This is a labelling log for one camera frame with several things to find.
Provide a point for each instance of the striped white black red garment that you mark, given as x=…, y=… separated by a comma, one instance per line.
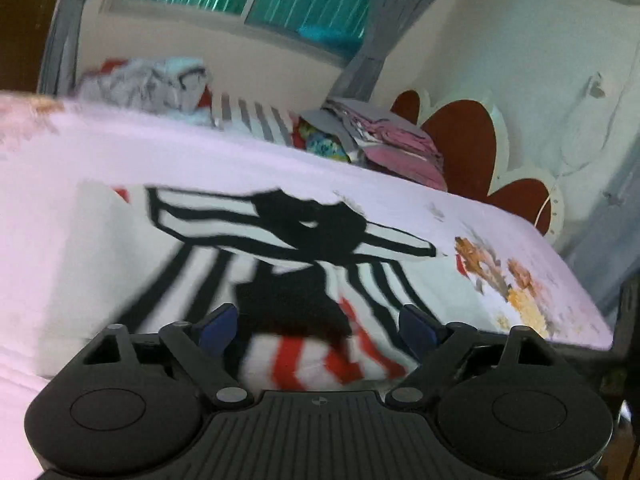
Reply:
x=310, y=220

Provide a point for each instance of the floral bed sheet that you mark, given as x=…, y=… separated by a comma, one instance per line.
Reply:
x=55, y=160

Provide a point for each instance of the dark stand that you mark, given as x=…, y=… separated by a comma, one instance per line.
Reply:
x=627, y=330

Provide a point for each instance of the pile of crumpled clothes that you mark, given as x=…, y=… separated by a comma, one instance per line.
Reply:
x=145, y=85

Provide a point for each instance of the grey white striped cloth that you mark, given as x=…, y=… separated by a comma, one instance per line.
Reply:
x=255, y=117

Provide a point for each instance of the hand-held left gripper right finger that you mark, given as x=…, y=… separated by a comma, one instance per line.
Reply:
x=418, y=331

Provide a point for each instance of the grey curtain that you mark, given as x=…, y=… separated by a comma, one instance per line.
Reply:
x=62, y=25
x=372, y=55

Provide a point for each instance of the red white flower-shaped headboard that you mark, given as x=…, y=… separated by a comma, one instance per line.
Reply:
x=462, y=135

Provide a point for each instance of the brown wooden wardrobe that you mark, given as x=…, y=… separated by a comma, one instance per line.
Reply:
x=22, y=20

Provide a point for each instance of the teal patterned cloth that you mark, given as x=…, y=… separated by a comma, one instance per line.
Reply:
x=320, y=145

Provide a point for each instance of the stack of pink folded clothes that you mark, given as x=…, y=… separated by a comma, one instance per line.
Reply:
x=395, y=150

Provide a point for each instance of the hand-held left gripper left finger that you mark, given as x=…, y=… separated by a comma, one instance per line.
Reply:
x=220, y=330

